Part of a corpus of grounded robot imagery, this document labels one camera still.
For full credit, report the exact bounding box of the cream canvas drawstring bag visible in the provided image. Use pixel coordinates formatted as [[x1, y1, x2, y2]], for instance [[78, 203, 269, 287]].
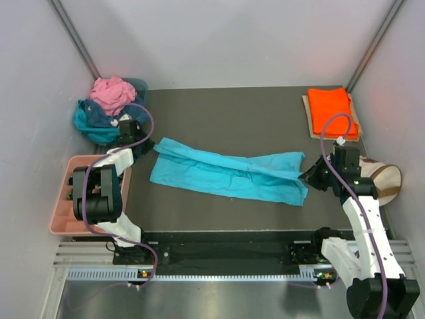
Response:
[[359, 156, 402, 207]]

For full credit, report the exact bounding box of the teal plastic laundry bin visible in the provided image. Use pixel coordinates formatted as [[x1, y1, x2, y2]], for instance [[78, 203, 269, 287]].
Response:
[[82, 77, 149, 146]]

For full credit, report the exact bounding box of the grey slotted cable duct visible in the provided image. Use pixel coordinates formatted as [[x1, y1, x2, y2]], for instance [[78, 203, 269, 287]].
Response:
[[66, 268, 334, 282]]

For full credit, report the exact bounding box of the light blue t shirt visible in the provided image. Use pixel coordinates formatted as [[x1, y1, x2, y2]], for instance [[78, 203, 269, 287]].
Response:
[[150, 138, 308, 206]]

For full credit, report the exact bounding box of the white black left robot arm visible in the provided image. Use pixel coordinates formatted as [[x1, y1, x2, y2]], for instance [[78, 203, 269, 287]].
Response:
[[72, 120, 155, 265]]

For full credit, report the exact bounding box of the pink compartment tray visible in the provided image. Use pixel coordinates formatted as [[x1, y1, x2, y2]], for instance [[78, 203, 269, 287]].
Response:
[[50, 150, 133, 236]]

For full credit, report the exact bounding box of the teal t shirt in bin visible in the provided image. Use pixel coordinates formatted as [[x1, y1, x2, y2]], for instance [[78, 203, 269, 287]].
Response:
[[73, 100, 120, 146]]

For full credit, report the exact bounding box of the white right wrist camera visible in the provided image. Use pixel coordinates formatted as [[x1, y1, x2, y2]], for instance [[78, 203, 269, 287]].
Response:
[[335, 136, 346, 146]]

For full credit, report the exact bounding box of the folded orange t shirt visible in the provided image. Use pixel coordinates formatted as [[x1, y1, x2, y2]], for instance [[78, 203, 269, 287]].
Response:
[[307, 88, 359, 140]]

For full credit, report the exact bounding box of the dark blue t shirt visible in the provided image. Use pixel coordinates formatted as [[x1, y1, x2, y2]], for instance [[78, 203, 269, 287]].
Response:
[[79, 99, 149, 128]]

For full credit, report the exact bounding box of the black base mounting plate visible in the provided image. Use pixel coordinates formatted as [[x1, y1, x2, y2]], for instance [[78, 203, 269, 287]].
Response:
[[144, 231, 324, 275]]

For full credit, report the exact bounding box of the pink t shirt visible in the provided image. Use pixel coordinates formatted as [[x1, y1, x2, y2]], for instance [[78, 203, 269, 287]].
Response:
[[89, 76, 137, 116]]

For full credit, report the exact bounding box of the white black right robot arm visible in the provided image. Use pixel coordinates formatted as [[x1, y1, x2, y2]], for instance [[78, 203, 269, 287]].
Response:
[[299, 145, 420, 318]]

